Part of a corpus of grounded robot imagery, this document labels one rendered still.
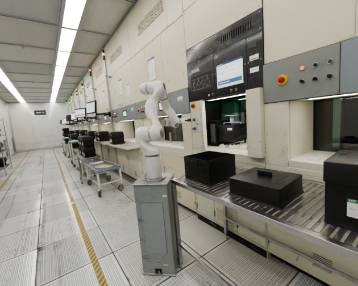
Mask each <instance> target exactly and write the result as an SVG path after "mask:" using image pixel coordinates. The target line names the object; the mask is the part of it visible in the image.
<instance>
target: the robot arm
mask: <svg viewBox="0 0 358 286"><path fill-rule="evenodd" d="M139 91H140V92H141V93H142V94H144V95H149V94H152V96H151V97H150V98H149V99H148V100H147V101H146V103H145V115H146V117H147V119H149V120H150V121H151V122H152V126H145V127H139V128H137V129H136V131H135V138H136V140H137V142H138V143H139V144H140V145H141V146H142V147H143V149H144V155H145V166H146V172H147V173H145V174H144V175H145V176H144V177H143V181H145V182H157V181H160V180H163V179H165V178H166V175H165V174H162V173H161V163H160V152H159V148H158V147H156V146H154V145H152V144H151V143H150V141H159V140H161V139H162V138H163V137H164V130H163V128H162V126H161V124H160V122H159V118H158V114H157V109H158V103H159V101H160V104H161V108H162V109H163V111H164V112H165V113H166V114H167V115H168V117H169V118H164V120H163V124H164V126H166V127H167V126H171V127H174V128H177V127H178V126H179V124H183V123H188V122H189V121H191V119H180V118H179V117H177V115H176V113H175V111H174V110H173V109H172V107H171V106H170V102H169V98H168V94H167V91H166V87H165V83H164V82H162V81H151V82H144V83H142V84H141V85H140V86H139Z"/></svg>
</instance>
